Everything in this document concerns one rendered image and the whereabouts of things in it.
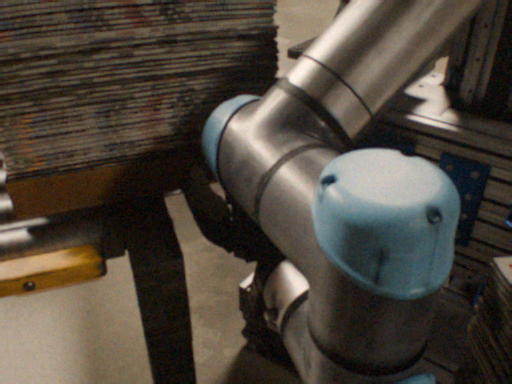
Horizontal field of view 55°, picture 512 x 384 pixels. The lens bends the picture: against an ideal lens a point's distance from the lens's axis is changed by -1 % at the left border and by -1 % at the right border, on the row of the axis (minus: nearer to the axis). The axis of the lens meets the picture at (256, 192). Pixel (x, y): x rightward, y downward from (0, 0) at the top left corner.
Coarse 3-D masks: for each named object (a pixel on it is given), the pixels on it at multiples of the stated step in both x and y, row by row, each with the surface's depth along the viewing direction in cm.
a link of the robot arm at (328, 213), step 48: (288, 192) 30; (336, 192) 24; (384, 192) 24; (432, 192) 24; (288, 240) 29; (336, 240) 25; (384, 240) 23; (432, 240) 23; (336, 288) 26; (384, 288) 24; (432, 288) 25; (336, 336) 28; (384, 336) 26
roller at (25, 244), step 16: (48, 224) 51; (64, 224) 50; (80, 224) 50; (96, 224) 51; (112, 224) 51; (0, 240) 48; (16, 240) 48; (32, 240) 49; (48, 240) 49; (64, 240) 49; (80, 240) 50; (96, 240) 50; (112, 240) 51; (0, 256) 48; (16, 256) 48; (32, 256) 48; (112, 256) 52
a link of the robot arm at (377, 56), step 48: (384, 0) 34; (432, 0) 33; (480, 0) 35; (336, 48) 34; (384, 48) 33; (432, 48) 35; (240, 96) 39; (288, 96) 34; (336, 96) 34; (384, 96) 35; (240, 144) 35; (288, 144) 32; (336, 144) 35; (240, 192) 34
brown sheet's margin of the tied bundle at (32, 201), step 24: (120, 168) 50; (144, 168) 51; (168, 168) 52; (24, 192) 48; (48, 192) 49; (72, 192) 50; (96, 192) 51; (120, 192) 52; (144, 192) 53; (24, 216) 49
